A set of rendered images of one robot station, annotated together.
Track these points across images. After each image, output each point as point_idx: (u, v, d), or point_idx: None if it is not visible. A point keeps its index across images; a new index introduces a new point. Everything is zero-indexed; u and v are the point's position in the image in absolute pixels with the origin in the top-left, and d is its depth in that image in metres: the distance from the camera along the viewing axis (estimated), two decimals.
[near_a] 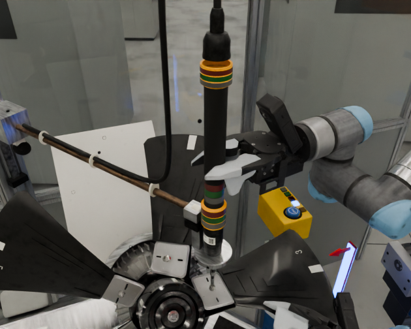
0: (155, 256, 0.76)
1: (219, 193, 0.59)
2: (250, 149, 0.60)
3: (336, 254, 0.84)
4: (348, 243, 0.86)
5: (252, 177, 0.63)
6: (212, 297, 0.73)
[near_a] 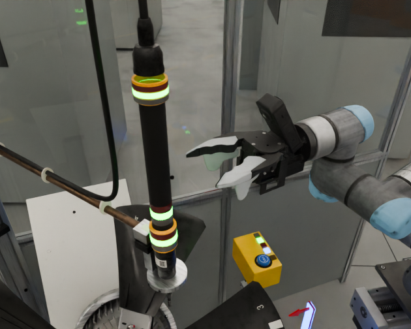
0: (121, 322, 0.81)
1: (166, 215, 0.55)
2: (250, 149, 0.60)
3: (295, 314, 0.89)
4: (308, 303, 0.91)
5: None
6: None
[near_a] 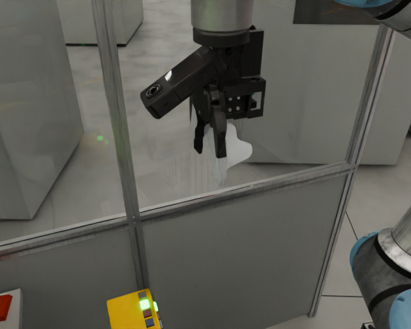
0: None
1: None
2: None
3: None
4: None
5: None
6: None
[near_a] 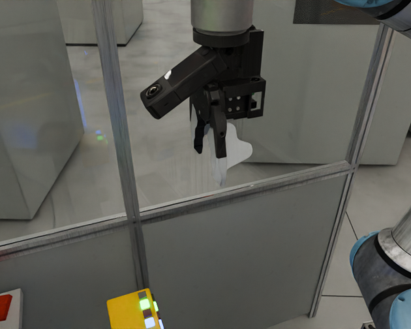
0: None
1: None
2: None
3: None
4: None
5: (241, 108, 0.52)
6: None
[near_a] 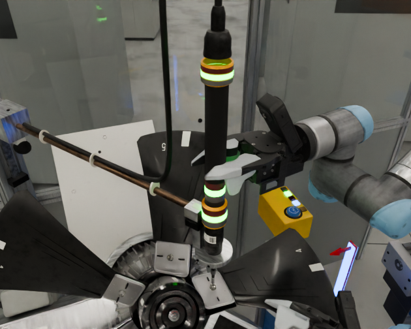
0: (206, 276, 0.78)
1: (220, 192, 0.59)
2: (250, 149, 0.60)
3: (336, 254, 0.84)
4: (349, 242, 0.86)
5: (252, 177, 0.63)
6: None
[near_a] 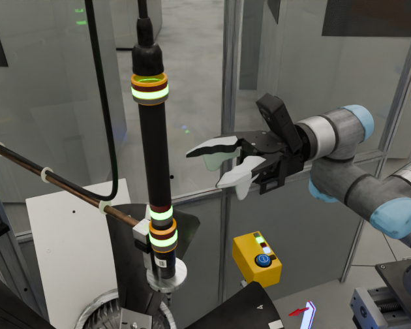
0: None
1: (165, 214, 0.55)
2: (250, 149, 0.60)
3: (295, 314, 0.89)
4: (308, 302, 0.90)
5: None
6: None
